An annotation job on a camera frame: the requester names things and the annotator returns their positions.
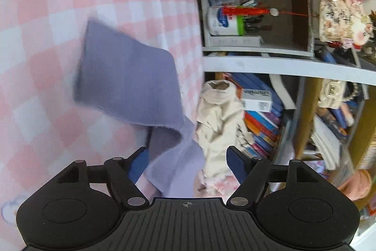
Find beige lucky charm plush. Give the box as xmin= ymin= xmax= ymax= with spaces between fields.
xmin=319 ymin=0 xmax=373 ymax=48

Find white green pen cup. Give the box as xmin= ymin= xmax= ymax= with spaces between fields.
xmin=207 ymin=6 xmax=245 ymax=36

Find small white barcode box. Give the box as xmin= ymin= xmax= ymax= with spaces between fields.
xmin=240 ymin=88 xmax=272 ymax=112

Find pink checkered desk mat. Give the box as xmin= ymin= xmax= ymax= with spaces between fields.
xmin=1 ymin=0 xmax=203 ymax=250

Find cream garment pile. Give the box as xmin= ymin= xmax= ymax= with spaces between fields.
xmin=196 ymin=80 xmax=254 ymax=201

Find white bookshelf frame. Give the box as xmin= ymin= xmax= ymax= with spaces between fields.
xmin=199 ymin=0 xmax=376 ymax=152

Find red tassel ornament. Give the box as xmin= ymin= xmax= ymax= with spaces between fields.
xmin=222 ymin=6 xmax=318 ymax=18

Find mauve and lavender sweater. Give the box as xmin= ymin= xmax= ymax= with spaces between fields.
xmin=74 ymin=20 xmax=205 ymax=197

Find row of colourful books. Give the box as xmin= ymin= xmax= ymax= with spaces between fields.
xmin=226 ymin=73 xmax=284 ymax=157

